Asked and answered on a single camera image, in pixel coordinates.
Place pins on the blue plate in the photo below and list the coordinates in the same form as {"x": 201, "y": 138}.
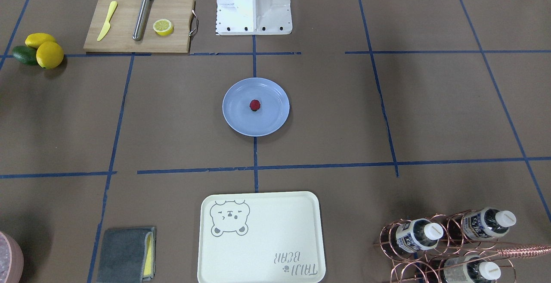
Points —
{"x": 274, "y": 111}

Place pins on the red strawberry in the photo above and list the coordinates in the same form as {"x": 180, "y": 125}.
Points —
{"x": 255, "y": 105}

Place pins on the cream bear tray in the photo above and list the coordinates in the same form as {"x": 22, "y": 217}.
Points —
{"x": 271, "y": 237}

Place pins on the wooden cutting board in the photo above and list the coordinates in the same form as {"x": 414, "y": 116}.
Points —
{"x": 123, "y": 23}

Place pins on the half lemon slice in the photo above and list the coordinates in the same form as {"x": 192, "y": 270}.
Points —
{"x": 163, "y": 27}

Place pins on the tea bottle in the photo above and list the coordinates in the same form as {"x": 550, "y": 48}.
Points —
{"x": 470, "y": 269}
{"x": 416, "y": 235}
{"x": 488, "y": 223}

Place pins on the steel muddler black cap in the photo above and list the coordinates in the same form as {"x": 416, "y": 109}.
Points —
{"x": 141, "y": 20}

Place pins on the grey folded cloth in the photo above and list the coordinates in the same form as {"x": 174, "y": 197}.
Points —
{"x": 127, "y": 255}

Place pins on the yellow plastic knife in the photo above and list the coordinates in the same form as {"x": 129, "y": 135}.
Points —
{"x": 107, "y": 25}

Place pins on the yellow lemon round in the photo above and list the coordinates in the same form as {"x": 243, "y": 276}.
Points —
{"x": 49, "y": 55}

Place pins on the tea bottle front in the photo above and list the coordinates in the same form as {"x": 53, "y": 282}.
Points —
{"x": 470, "y": 269}

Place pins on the yellow lemon upper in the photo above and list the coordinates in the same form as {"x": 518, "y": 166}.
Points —
{"x": 35, "y": 40}

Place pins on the green lime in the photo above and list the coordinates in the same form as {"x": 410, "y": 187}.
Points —
{"x": 25, "y": 54}

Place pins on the pink bowl of ice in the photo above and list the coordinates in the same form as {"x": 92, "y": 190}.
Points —
{"x": 11, "y": 260}

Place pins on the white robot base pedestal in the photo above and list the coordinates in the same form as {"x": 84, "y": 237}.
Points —
{"x": 249, "y": 17}

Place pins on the copper wire bottle rack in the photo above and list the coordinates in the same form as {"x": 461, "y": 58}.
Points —
{"x": 426, "y": 266}

